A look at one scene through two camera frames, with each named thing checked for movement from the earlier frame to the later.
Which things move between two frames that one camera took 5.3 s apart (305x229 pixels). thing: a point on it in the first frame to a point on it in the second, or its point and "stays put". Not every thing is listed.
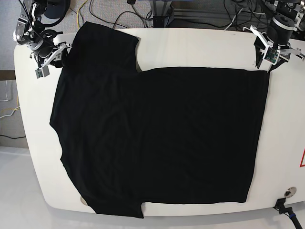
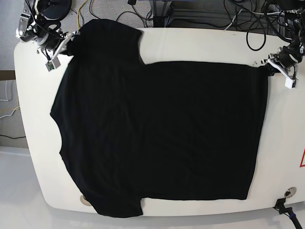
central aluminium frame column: (161, 9) stays put
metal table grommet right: (290, 192) stays put
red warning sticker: (301, 165) stays put
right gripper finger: (285, 55) to (270, 70)
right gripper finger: (260, 43) to (289, 80)
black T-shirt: (180, 135) stays put
